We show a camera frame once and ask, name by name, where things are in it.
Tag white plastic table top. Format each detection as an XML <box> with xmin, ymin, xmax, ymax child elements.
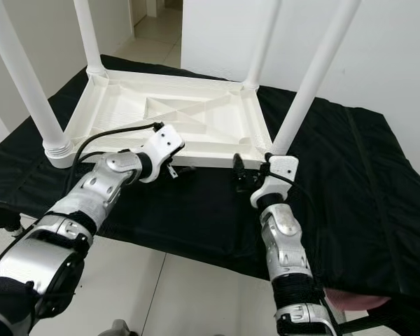
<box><xmin>45</xmin><ymin>68</ymin><xmax>274</xmax><ymax>169</ymax></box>

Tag black cloth table cover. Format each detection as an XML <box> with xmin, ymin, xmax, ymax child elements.
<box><xmin>0</xmin><ymin>55</ymin><xmax>420</xmax><ymax>323</ymax></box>

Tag pink cushion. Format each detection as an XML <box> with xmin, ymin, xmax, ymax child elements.
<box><xmin>325</xmin><ymin>289</ymin><xmax>392</xmax><ymax>313</ymax></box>

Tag grey left robot foot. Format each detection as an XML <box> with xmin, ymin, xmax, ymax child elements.
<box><xmin>108</xmin><ymin>320</ymin><xmax>134</xmax><ymax>336</ymax></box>

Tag black metal table leg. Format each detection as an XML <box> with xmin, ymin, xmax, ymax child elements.
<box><xmin>342</xmin><ymin>315</ymin><xmax>391</xmax><ymax>334</ymax></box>
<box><xmin>3</xmin><ymin>225</ymin><xmax>30</xmax><ymax>244</ymax></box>

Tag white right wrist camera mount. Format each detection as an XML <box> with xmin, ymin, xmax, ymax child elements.
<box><xmin>251</xmin><ymin>155</ymin><xmax>300</xmax><ymax>209</ymax></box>

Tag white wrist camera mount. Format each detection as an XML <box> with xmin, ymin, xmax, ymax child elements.
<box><xmin>140</xmin><ymin>124</ymin><xmax>186</xmax><ymax>185</ymax></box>
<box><xmin>251</xmin><ymin>155</ymin><xmax>300</xmax><ymax>209</ymax></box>

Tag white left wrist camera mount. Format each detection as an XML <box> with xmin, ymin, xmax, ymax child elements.
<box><xmin>140</xmin><ymin>124</ymin><xmax>186</xmax><ymax>185</ymax></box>

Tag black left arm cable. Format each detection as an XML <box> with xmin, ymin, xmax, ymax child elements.
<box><xmin>66</xmin><ymin>122</ymin><xmax>166</xmax><ymax>193</ymax></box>

